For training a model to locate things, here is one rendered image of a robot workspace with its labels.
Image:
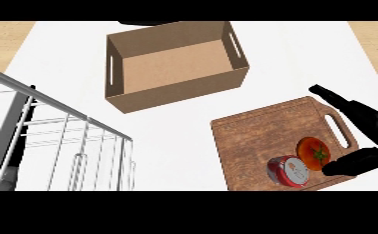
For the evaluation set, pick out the red tomato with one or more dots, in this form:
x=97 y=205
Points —
x=310 y=151

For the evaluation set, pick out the brown wooden cutting board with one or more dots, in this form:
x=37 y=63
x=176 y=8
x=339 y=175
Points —
x=255 y=141

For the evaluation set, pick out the brown cardboard box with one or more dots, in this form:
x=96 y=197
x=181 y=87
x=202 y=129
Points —
x=171 y=64

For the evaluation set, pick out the black round object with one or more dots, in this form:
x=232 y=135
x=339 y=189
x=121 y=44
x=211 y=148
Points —
x=142 y=22

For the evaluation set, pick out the red can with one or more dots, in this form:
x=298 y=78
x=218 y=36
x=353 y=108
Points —
x=288 y=172

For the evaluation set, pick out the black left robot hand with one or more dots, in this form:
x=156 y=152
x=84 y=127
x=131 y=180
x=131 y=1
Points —
x=15 y=151

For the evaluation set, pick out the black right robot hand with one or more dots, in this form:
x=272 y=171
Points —
x=362 y=114

